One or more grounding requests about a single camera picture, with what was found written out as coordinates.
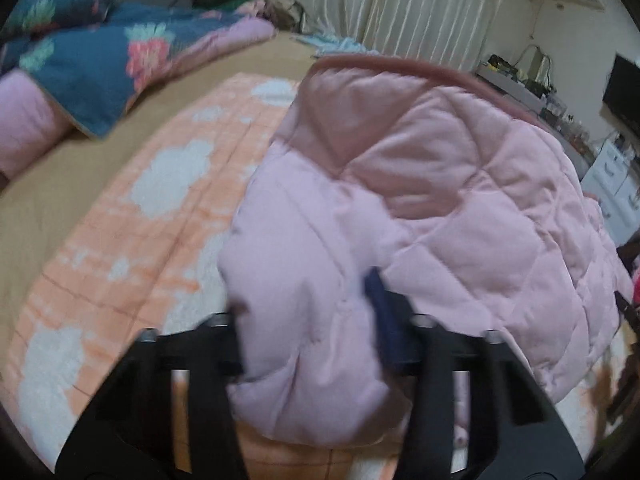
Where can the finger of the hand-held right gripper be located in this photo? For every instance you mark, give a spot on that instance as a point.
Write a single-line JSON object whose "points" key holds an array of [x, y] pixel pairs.
{"points": [[622, 306]]}

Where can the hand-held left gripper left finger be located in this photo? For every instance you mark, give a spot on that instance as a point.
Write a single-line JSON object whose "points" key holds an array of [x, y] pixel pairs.
{"points": [[220, 350]]}

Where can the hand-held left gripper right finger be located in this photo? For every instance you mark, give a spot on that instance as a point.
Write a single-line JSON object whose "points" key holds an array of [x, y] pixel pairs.
{"points": [[385, 320]]}

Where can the pink quilted blanket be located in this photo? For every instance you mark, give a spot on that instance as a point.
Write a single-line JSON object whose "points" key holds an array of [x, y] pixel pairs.
{"points": [[450, 210]]}

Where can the pile of clothes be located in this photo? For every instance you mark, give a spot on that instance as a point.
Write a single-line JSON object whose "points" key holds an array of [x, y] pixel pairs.
{"points": [[240, 0]]}

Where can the white drawer cabinet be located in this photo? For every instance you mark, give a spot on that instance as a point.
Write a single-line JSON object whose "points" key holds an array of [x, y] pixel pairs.
{"points": [[612, 190]]}

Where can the orange white checked blanket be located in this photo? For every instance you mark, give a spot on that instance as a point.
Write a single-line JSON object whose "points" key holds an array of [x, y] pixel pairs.
{"points": [[150, 240]]}

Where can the group of small bottles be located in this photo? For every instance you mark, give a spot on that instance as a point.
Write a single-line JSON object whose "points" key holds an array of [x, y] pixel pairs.
{"points": [[565, 120]]}

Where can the black television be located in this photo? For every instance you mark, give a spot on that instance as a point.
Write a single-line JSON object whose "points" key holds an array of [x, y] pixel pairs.
{"points": [[625, 95]]}

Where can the grey shelf unit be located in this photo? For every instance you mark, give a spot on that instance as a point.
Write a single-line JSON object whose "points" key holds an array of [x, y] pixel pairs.
{"points": [[520, 90]]}

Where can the light blue cloth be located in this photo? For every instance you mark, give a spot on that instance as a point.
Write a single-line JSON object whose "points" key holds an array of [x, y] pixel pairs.
{"points": [[330, 42]]}

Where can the pink pillow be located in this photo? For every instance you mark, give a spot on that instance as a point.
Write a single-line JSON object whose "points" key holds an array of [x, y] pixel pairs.
{"points": [[25, 125]]}

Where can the blue floral quilt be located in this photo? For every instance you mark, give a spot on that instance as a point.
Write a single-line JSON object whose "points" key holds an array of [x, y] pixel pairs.
{"points": [[85, 75]]}

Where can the white striped curtain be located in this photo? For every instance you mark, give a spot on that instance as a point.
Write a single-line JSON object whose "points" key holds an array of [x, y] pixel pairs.
{"points": [[390, 5]]}

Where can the blue floral pillow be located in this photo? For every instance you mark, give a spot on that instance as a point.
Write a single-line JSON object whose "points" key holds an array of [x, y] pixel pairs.
{"points": [[65, 0]]}

